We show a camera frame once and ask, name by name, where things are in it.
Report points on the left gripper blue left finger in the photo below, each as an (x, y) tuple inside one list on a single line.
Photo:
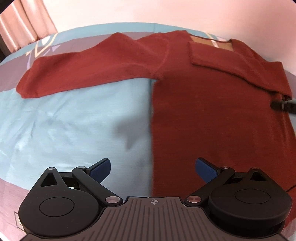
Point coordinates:
[(90, 180)]

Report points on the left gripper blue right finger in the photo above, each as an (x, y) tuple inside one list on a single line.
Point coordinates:
[(213, 176)]

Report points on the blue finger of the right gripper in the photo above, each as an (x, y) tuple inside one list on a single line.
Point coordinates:
[(285, 106)]

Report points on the dark red knit sweater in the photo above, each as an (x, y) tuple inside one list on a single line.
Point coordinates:
[(221, 102)]

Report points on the blue patterned bed sheet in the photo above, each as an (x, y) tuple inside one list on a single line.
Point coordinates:
[(43, 139)]

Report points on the pink curtain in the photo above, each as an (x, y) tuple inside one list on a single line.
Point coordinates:
[(25, 22)]

